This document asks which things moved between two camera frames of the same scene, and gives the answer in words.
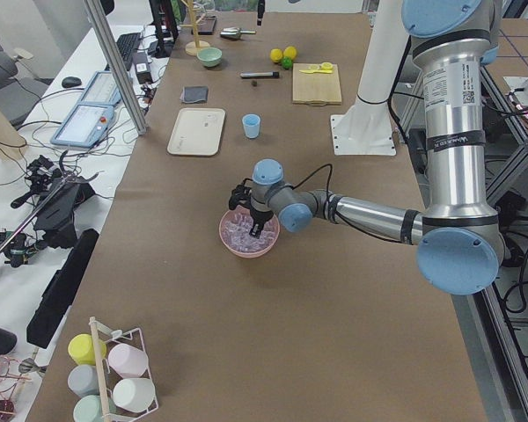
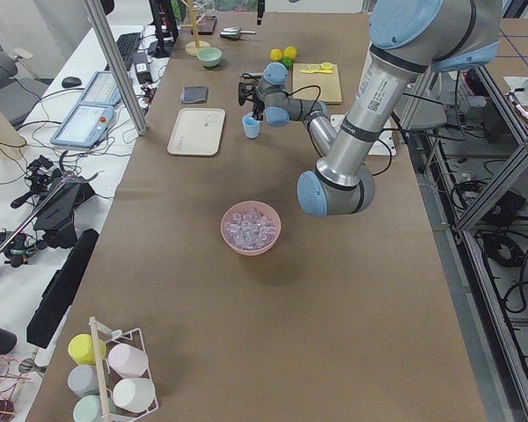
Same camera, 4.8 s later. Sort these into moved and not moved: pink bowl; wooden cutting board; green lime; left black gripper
Moved: left black gripper
Not moved: pink bowl; green lime; wooden cutting board
